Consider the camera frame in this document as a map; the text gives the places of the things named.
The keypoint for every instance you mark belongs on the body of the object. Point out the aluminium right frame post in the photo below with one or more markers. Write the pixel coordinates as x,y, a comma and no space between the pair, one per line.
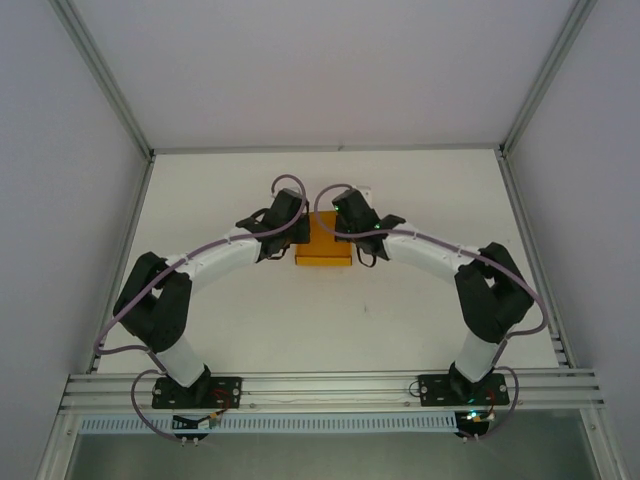
550,70

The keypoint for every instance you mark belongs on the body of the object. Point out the right connector board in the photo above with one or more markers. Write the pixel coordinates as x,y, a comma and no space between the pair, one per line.
474,419

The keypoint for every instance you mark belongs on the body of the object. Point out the aluminium left side rail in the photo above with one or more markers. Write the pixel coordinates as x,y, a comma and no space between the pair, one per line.
122,260

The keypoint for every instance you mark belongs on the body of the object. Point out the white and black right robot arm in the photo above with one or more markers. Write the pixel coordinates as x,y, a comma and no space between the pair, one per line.
430,252

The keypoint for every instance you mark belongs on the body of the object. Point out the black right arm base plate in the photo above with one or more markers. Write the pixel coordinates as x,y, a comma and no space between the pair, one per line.
435,390

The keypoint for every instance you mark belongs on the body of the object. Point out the aluminium right side rail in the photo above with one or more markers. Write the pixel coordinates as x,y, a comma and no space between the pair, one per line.
535,250

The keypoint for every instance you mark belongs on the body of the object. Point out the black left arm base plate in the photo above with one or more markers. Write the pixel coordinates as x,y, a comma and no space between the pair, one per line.
225,392

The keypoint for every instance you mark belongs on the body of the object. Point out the aluminium rear frame rail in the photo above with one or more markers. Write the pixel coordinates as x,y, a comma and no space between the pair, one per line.
250,148

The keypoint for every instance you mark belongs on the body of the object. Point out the left connector board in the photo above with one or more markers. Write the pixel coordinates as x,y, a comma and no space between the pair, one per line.
200,424

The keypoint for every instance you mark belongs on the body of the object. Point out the aluminium left frame post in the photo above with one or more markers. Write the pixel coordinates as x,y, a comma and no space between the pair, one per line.
100,75

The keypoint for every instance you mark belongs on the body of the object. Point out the connector board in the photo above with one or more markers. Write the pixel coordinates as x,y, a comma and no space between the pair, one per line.
474,419
200,424

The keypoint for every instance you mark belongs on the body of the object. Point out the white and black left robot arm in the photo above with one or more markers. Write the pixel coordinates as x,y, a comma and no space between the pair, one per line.
220,260

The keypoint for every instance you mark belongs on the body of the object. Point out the aluminium front mounting rail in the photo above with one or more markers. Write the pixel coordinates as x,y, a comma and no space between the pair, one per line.
325,387

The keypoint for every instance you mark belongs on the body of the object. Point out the yellow paper box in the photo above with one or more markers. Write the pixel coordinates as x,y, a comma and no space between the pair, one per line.
322,247

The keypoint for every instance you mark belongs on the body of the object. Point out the aluminium frame post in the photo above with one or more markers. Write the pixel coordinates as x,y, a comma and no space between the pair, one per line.
100,75
550,70

